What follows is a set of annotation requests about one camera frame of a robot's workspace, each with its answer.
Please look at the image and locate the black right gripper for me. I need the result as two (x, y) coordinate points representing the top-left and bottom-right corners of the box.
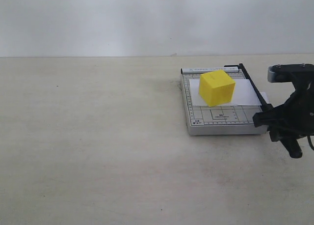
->
(253, 78), (314, 143)

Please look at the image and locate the black cutter blade arm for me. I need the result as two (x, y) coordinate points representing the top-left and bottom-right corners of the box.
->
(228, 63), (302, 159)

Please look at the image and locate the white paper sheet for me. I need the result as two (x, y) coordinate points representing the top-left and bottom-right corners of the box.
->
(189, 79), (261, 106)

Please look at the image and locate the yellow cube block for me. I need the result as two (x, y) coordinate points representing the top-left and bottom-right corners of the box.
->
(199, 70), (236, 107)

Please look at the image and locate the grey paper cutter base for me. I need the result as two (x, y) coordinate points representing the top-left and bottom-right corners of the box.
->
(181, 65), (267, 136)

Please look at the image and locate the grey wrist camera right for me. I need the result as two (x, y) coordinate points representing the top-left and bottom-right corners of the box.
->
(267, 63), (314, 83)

